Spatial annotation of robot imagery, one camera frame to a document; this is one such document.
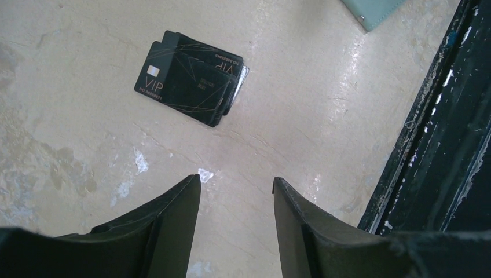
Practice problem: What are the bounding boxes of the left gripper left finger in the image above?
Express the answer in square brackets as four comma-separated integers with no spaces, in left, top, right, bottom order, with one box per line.
[1,174,201,277]

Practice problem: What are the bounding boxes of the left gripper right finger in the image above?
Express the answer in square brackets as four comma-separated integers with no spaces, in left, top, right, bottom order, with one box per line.
[272,177,490,277]

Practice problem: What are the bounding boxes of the black credit card stack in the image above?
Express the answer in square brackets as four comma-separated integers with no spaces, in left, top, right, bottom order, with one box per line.
[134,30,249,127]

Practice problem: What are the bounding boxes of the teal card holder wallet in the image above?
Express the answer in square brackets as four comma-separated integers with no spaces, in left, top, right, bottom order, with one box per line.
[342,0,405,32]

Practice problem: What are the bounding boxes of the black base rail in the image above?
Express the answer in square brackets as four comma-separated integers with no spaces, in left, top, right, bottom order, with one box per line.
[358,1,490,236]

